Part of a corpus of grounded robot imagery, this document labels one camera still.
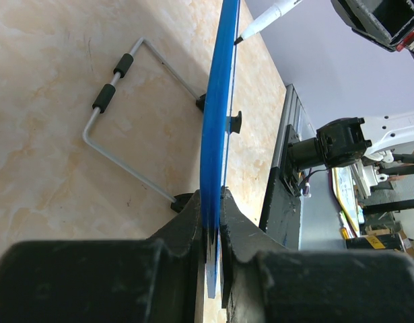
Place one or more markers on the metal whiteboard stand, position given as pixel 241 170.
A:
pixel 144 124

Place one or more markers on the blue framed whiteboard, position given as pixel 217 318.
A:
pixel 215 131

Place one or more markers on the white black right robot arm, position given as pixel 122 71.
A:
pixel 340 143

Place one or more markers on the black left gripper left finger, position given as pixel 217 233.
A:
pixel 158 279

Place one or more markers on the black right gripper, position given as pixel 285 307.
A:
pixel 387 23

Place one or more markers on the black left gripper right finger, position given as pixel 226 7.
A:
pixel 262 281

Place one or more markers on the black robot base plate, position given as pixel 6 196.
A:
pixel 281 215

